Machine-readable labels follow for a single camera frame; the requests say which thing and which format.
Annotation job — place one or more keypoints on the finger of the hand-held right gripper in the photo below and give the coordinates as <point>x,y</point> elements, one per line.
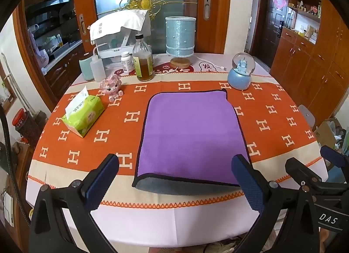
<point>302,169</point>
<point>334,157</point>

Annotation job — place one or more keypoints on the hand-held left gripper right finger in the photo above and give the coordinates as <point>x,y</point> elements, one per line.
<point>246,176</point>

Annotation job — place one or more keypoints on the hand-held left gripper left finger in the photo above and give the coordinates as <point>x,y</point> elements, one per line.
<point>105,176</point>

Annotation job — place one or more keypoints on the purple towel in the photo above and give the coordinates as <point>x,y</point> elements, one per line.
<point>190,133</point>

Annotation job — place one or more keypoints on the cardboard box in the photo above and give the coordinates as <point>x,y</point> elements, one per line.
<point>325,133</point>

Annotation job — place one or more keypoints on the grey chair back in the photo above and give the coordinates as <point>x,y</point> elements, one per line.
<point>306,116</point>

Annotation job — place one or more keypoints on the green tissue pack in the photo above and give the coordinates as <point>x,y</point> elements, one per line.
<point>87,113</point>

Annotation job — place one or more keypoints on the orange patterned table blanket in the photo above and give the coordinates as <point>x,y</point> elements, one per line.
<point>114,111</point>

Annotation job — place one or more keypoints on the orange patterned tablecloth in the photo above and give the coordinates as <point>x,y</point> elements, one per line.
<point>169,223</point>

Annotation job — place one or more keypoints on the pink block toy pig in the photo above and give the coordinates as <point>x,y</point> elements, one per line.
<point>111,86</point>

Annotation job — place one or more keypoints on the wooden shelf cabinet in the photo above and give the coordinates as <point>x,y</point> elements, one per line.
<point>313,64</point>

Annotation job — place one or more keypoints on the red lid jar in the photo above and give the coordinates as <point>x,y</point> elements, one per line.
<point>23,122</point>

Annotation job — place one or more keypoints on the blue snow globe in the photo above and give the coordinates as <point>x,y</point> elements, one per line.
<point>240,77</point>

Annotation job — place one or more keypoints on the white squeeze bottle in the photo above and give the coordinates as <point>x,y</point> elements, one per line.
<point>98,68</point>

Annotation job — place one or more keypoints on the light green cup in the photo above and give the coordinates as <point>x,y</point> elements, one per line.
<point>85,68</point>

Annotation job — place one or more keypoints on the white pill bottle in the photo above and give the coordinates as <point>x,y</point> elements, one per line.
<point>127,63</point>

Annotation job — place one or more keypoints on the glass bottle with brown liquid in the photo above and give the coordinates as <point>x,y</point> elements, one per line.
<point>143,64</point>

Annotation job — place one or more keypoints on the dark entrance door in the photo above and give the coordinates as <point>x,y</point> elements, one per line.
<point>272,45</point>

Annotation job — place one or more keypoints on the white dish rack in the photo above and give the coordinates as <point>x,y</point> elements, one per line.
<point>114,48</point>

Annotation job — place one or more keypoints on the pink plastic bag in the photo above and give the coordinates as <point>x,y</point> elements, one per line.
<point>39,53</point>

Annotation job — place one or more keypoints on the blue table lamp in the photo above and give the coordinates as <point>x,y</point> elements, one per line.
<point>180,34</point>

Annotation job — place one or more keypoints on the red door decoration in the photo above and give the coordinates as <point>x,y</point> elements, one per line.
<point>280,2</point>

